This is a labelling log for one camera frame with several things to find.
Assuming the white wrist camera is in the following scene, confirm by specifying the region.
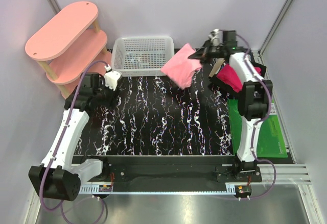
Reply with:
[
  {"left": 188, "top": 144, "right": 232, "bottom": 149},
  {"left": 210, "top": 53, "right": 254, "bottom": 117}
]
[
  {"left": 208, "top": 29, "right": 220, "bottom": 46},
  {"left": 104, "top": 65, "right": 122, "bottom": 91}
]

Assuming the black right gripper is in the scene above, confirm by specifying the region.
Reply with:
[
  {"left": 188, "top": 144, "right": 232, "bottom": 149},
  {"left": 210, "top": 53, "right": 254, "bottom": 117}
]
[{"left": 188, "top": 39, "right": 224, "bottom": 65}]

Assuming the white slotted cable duct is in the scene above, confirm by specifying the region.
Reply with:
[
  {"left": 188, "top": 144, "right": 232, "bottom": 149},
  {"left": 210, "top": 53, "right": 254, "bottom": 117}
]
[{"left": 79, "top": 184, "right": 113, "bottom": 194}]

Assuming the pink three-tier wooden shelf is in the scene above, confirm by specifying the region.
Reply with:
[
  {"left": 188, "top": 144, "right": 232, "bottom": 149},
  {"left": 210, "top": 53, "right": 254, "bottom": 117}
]
[{"left": 25, "top": 1, "right": 112, "bottom": 98}]

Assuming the beige folded cloth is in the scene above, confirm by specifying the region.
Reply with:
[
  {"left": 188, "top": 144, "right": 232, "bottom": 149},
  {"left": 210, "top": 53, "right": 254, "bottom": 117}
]
[{"left": 209, "top": 58, "right": 225, "bottom": 78}]

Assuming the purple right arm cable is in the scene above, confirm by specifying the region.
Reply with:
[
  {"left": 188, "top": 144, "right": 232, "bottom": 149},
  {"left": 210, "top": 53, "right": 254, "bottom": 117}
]
[{"left": 219, "top": 29, "right": 277, "bottom": 201}]

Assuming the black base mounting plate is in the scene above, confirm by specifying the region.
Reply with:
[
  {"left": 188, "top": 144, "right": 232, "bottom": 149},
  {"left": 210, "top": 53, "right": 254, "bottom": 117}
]
[{"left": 81, "top": 155, "right": 264, "bottom": 193}]

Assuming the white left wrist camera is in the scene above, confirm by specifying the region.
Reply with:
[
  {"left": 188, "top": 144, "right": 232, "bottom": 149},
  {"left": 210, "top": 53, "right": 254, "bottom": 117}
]
[{"left": 104, "top": 65, "right": 122, "bottom": 91}]

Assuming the green cutting mat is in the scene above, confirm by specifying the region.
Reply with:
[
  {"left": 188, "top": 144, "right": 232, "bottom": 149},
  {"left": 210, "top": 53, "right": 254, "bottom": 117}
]
[{"left": 227, "top": 99, "right": 287, "bottom": 158}]

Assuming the light pink t-shirt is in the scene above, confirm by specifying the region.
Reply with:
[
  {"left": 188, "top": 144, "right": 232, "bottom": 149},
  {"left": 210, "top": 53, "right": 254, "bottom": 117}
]
[{"left": 160, "top": 43, "right": 202, "bottom": 89}]

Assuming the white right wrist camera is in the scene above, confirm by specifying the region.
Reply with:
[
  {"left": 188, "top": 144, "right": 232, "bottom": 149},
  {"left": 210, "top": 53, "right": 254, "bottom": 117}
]
[{"left": 208, "top": 29, "right": 220, "bottom": 46}]

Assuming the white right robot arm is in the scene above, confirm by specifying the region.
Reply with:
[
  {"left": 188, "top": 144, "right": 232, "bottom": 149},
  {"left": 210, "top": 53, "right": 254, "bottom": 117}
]
[{"left": 189, "top": 29, "right": 273, "bottom": 182}]

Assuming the white plastic mesh basket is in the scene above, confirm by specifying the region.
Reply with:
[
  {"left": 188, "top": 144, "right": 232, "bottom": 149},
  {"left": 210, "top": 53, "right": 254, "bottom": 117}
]
[{"left": 110, "top": 36, "right": 174, "bottom": 77}]

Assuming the magenta folded t-shirt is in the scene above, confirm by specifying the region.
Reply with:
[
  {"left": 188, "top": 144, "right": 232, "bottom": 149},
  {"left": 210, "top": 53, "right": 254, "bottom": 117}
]
[{"left": 216, "top": 64, "right": 243, "bottom": 93}]

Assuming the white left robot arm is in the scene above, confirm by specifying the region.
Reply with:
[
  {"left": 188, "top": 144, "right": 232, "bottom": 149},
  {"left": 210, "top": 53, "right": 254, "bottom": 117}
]
[{"left": 28, "top": 70, "right": 122, "bottom": 201}]

